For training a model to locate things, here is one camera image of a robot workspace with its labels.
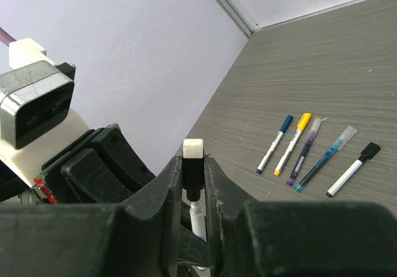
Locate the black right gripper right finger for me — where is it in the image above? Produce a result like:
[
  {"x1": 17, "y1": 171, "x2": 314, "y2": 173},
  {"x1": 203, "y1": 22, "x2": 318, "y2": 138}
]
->
[{"x1": 204, "y1": 157, "x2": 396, "y2": 276}]

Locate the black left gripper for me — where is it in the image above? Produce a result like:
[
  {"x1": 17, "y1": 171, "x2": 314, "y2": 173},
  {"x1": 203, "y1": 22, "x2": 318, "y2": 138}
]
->
[{"x1": 0, "y1": 123, "x2": 156, "y2": 205}]

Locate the teal pen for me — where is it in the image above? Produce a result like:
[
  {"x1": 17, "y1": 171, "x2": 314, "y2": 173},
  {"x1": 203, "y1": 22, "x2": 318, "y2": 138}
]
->
[{"x1": 295, "y1": 125, "x2": 357, "y2": 193}]

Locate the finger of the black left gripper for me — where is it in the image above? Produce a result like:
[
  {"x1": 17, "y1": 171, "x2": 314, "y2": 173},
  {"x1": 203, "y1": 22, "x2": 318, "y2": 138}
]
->
[{"x1": 178, "y1": 208, "x2": 210, "y2": 268}]

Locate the purple pen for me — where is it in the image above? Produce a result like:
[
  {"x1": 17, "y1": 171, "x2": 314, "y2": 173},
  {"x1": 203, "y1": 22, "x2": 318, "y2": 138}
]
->
[{"x1": 286, "y1": 118, "x2": 324, "y2": 187}]

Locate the black cap with white tip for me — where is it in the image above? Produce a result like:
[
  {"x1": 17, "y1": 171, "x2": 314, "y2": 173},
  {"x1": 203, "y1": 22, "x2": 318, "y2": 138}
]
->
[{"x1": 182, "y1": 139, "x2": 205, "y2": 202}]

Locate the short white pen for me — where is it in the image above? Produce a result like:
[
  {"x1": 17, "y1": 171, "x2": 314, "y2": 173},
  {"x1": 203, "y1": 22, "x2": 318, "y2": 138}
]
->
[{"x1": 326, "y1": 142, "x2": 381, "y2": 198}]

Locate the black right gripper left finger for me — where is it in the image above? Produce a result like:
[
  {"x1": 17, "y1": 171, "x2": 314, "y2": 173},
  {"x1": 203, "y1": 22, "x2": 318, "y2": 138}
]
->
[{"x1": 1, "y1": 157, "x2": 182, "y2": 276}]

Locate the white pen with black end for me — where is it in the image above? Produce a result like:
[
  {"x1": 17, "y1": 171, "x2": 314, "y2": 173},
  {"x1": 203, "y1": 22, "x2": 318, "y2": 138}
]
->
[{"x1": 189, "y1": 201, "x2": 207, "y2": 242}]

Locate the white marker with blue end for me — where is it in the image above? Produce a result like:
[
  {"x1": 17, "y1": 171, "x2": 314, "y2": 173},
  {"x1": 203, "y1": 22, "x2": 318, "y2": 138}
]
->
[{"x1": 256, "y1": 115, "x2": 293, "y2": 174}]

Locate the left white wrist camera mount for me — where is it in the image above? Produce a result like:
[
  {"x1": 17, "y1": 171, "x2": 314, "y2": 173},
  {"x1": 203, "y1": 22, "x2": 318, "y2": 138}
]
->
[{"x1": 1, "y1": 31, "x2": 89, "y2": 187}]

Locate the white marker with yellow end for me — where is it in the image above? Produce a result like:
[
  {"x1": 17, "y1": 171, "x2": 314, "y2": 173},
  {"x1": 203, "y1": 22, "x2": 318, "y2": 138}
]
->
[{"x1": 274, "y1": 113, "x2": 313, "y2": 176}]

